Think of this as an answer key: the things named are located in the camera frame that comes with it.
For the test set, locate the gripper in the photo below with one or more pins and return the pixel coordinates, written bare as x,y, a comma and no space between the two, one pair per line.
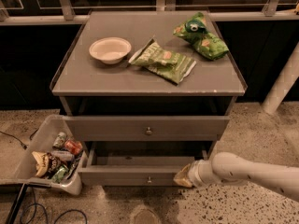
194,173

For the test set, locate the grey drawer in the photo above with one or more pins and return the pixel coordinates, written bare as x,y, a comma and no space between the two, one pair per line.
147,128
147,164

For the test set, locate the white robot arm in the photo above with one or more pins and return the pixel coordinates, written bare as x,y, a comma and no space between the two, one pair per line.
226,168

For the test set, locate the grey wooden drawer cabinet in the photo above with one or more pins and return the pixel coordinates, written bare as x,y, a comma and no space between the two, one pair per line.
87,87

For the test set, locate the orange soda can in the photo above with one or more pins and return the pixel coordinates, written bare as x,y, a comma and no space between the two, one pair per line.
74,147

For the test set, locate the dark snack packet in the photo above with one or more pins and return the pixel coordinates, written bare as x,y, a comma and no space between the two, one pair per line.
73,166

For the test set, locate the green chip bag flat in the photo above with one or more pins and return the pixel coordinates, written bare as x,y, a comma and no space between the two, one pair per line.
170,65

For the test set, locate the silver can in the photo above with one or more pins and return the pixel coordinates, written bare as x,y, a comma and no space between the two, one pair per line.
63,155

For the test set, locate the green can lower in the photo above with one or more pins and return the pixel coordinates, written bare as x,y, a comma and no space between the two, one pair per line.
59,175

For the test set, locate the green soda can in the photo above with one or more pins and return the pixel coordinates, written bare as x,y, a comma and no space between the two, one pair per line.
59,140

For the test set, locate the brown snack bag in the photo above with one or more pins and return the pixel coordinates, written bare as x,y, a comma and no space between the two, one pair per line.
46,164

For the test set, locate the white bowl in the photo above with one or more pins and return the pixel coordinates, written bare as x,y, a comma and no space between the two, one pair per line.
110,50

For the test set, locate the green chip bag crumpled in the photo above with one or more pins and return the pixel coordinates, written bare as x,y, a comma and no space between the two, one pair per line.
194,31

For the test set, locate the clear plastic storage bin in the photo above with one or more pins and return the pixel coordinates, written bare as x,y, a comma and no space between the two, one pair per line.
25,172

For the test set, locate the metal window railing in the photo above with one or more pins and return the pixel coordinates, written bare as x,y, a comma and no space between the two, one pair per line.
32,12

